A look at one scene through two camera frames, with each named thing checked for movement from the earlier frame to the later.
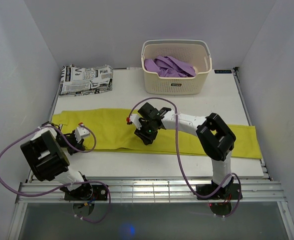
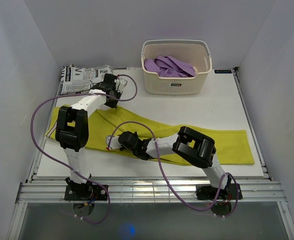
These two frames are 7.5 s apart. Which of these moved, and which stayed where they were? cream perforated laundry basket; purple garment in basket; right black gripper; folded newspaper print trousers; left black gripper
Moved: right black gripper; left black gripper
Stayed: purple garment in basket; folded newspaper print trousers; cream perforated laundry basket
